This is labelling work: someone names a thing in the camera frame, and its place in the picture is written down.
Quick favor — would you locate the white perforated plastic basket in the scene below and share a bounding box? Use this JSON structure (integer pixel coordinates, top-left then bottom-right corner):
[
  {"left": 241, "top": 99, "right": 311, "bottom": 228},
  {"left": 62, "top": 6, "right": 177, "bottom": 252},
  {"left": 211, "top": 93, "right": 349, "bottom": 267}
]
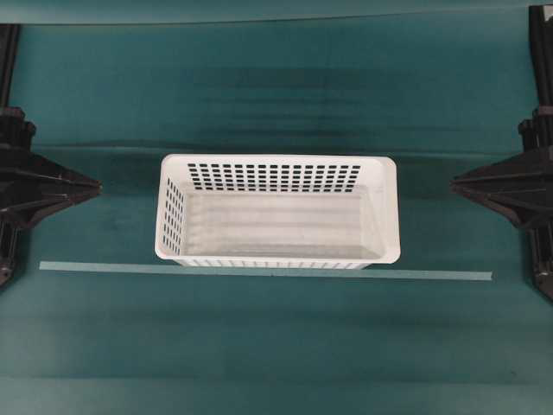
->
[{"left": 155, "top": 154, "right": 401, "bottom": 270}]

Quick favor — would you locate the light green tape strip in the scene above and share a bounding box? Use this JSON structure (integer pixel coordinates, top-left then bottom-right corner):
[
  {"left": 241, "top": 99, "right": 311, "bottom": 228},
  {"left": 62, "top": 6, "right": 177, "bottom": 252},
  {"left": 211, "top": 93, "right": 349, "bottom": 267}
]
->
[{"left": 39, "top": 261, "right": 493, "bottom": 282}]

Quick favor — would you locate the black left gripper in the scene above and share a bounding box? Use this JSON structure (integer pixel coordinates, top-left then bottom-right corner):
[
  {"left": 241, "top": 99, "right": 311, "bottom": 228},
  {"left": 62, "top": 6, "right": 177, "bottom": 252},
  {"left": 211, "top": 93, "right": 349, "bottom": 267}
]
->
[{"left": 0, "top": 106, "right": 101, "bottom": 227}]

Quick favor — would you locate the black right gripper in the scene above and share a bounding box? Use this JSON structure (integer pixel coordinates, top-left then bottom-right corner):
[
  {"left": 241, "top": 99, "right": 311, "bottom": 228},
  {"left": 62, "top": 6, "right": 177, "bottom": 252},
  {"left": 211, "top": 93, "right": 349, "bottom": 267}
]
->
[{"left": 450, "top": 107, "right": 552, "bottom": 229}]

